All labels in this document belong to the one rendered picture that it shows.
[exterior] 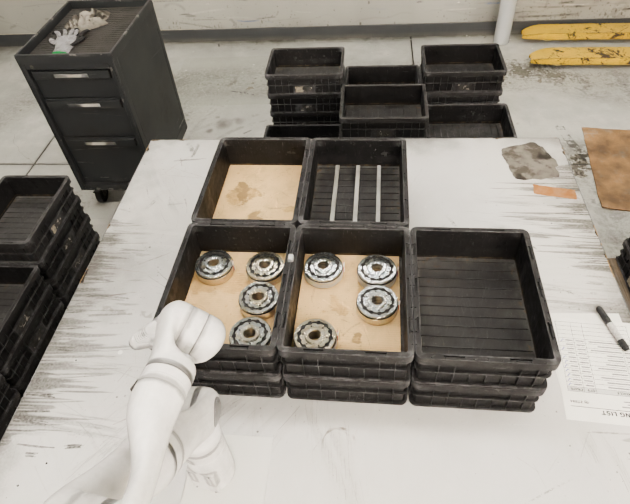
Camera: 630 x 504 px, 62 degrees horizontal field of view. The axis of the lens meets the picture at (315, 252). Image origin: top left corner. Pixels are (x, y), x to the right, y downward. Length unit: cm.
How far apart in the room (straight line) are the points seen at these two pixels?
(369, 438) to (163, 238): 94
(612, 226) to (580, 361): 156
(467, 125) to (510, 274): 144
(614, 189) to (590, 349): 177
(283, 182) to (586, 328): 98
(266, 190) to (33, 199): 121
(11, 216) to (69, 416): 122
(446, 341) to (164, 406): 76
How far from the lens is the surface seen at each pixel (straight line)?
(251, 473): 129
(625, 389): 151
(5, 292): 238
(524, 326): 137
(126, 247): 182
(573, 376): 148
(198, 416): 95
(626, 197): 319
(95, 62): 261
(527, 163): 204
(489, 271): 146
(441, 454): 131
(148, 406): 72
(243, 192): 169
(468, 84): 284
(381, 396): 132
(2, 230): 248
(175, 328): 80
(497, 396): 132
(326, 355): 115
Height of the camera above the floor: 190
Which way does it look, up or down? 47 degrees down
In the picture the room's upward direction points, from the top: 5 degrees counter-clockwise
